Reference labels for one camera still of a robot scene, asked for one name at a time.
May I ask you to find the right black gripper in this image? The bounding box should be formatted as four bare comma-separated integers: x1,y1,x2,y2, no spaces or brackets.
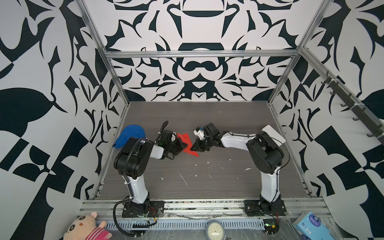
190,137,215,152

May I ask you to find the red square paper sheet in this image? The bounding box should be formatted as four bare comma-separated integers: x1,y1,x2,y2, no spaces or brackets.
177,133,199,157

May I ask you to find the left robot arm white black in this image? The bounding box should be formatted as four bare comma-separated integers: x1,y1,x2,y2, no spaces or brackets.
114,125,189,205

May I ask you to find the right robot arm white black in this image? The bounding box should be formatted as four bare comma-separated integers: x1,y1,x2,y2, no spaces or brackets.
191,123,286,204

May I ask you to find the blue cloth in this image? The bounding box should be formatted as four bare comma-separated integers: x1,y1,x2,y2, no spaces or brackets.
113,125,146,149

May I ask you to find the white rectangular box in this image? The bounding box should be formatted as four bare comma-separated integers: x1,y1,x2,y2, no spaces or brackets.
262,125,286,147

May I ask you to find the round analog clock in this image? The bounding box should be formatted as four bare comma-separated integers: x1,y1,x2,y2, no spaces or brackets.
205,221,226,240

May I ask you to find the pink plush toy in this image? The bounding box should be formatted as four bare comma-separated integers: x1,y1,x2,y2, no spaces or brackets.
63,212,112,240

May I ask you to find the blue tissue pack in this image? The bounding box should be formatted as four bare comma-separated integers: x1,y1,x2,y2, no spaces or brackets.
293,212,334,240

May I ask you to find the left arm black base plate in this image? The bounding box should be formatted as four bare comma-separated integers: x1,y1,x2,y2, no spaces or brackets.
122,201,165,218

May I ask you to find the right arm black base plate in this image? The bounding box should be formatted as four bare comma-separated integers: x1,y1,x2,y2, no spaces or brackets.
244,199,287,217

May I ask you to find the black cable at left base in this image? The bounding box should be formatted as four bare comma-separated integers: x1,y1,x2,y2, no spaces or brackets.
112,197,157,238

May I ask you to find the white slotted cable duct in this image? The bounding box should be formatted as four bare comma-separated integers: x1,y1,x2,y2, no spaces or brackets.
95,218,266,231

